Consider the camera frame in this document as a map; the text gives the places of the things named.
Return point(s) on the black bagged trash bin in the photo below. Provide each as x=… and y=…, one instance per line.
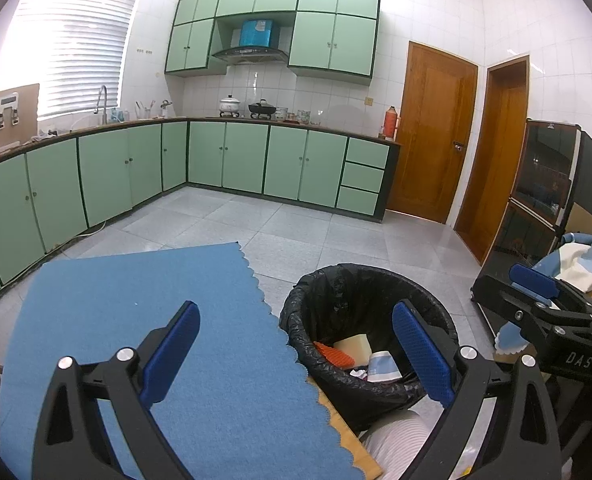
x=356, y=300

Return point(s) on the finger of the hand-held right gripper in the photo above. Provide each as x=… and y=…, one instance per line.
x=533, y=280
x=526, y=312

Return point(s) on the black range hood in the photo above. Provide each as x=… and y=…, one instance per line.
x=251, y=55

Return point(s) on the green kitchen base cabinets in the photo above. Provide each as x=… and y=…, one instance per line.
x=126, y=175

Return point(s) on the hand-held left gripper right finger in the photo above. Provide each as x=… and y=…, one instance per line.
x=423, y=355

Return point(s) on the jars on counter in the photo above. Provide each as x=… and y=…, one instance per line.
x=298, y=117

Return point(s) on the green wall cabinets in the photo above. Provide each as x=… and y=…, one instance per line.
x=326, y=30

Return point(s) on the blue scalloped table mat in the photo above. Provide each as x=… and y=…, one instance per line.
x=126, y=300

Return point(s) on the brown box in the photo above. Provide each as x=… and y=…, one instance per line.
x=586, y=220

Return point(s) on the white cooking pot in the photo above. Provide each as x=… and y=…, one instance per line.
x=229, y=106

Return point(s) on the black wok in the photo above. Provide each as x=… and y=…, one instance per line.
x=262, y=110

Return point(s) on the blue box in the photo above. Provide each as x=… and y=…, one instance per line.
x=258, y=34

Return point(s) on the silver kitchen faucet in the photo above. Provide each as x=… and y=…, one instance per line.
x=103, y=105

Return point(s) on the person's striped pants leg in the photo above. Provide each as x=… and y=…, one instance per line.
x=401, y=440

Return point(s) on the red thermos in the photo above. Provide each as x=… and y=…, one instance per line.
x=390, y=124

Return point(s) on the wooden door with frame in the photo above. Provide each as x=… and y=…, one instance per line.
x=496, y=160

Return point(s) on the yellow sponge block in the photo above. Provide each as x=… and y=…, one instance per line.
x=353, y=346

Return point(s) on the orange spiky foam pad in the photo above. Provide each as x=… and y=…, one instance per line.
x=333, y=356

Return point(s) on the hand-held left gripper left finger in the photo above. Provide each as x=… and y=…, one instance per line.
x=171, y=355

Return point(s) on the black glass cabinet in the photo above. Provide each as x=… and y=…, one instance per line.
x=541, y=185

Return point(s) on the utensil holder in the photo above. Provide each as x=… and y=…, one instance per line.
x=145, y=111

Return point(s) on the blue and white paper cup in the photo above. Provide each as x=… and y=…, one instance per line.
x=382, y=366

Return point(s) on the white tissue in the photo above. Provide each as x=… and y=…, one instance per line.
x=358, y=373

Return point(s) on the white window blinds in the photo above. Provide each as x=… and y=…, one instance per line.
x=76, y=45

